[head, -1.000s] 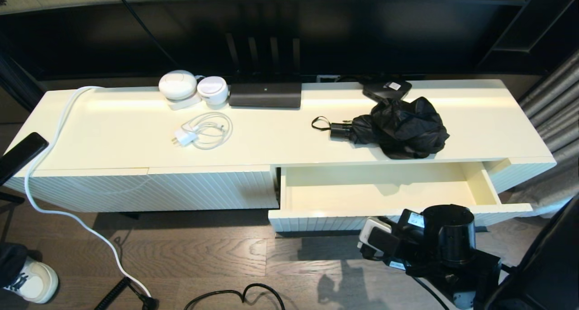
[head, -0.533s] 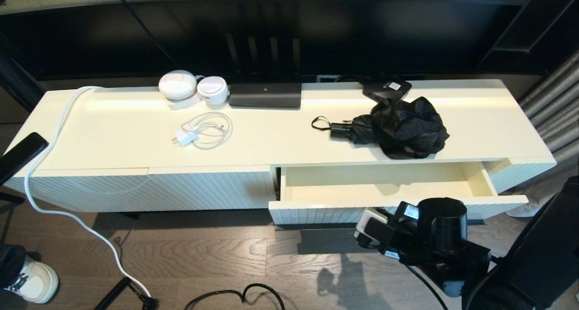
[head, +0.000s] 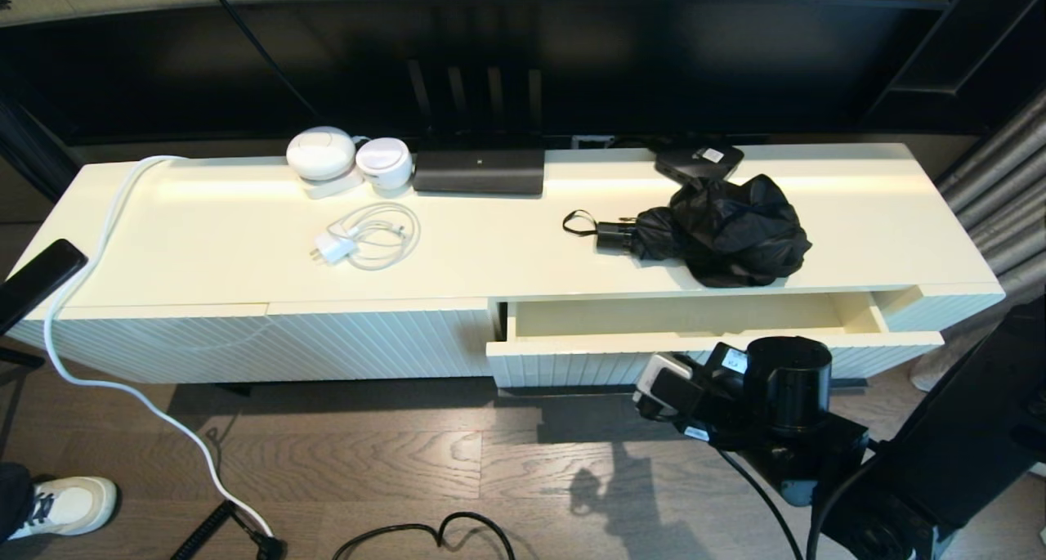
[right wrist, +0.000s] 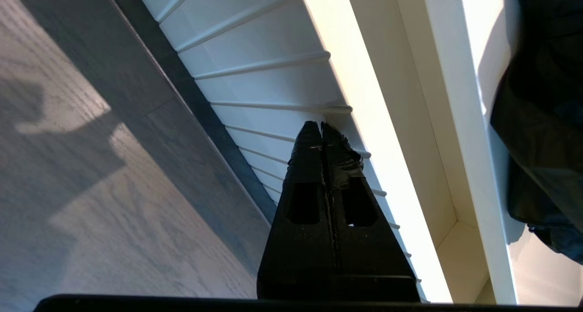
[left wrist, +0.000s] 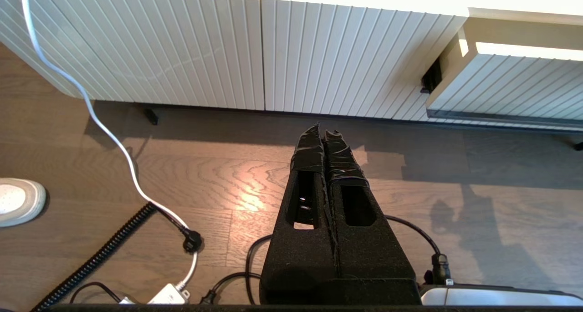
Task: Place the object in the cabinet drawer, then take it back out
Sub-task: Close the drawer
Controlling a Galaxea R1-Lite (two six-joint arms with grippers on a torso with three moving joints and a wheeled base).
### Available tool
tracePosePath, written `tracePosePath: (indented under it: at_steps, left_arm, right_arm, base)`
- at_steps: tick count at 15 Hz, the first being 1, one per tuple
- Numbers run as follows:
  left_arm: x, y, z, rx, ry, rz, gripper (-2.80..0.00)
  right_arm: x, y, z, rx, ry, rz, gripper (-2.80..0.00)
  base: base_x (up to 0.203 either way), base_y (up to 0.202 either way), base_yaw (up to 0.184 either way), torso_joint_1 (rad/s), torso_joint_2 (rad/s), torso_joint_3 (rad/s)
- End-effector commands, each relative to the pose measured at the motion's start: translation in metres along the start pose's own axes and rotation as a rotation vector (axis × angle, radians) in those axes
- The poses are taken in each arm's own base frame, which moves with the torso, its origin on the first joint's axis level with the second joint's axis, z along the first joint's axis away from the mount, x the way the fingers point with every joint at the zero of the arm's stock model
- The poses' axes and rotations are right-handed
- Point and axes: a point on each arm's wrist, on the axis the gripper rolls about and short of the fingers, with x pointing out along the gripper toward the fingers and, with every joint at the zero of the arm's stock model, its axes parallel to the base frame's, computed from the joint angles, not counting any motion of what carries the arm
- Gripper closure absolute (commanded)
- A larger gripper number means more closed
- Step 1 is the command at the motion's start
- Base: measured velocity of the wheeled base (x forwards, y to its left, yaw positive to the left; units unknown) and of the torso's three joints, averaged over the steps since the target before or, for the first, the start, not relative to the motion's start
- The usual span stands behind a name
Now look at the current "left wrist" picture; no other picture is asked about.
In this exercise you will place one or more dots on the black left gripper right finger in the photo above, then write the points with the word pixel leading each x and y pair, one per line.
pixel 364 248

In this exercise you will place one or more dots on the white power adapter block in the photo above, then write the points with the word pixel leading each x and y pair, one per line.
pixel 169 296

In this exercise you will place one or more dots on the white fluted drawer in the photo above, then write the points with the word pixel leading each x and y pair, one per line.
pixel 514 84

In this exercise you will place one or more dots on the white tv cabinet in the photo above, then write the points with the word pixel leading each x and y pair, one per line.
pixel 273 52

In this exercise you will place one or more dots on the white sneaker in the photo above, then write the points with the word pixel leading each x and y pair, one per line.
pixel 18 200

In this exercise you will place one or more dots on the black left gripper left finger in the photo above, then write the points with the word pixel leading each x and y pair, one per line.
pixel 300 248

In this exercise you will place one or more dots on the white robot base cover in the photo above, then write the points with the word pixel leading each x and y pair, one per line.
pixel 501 296

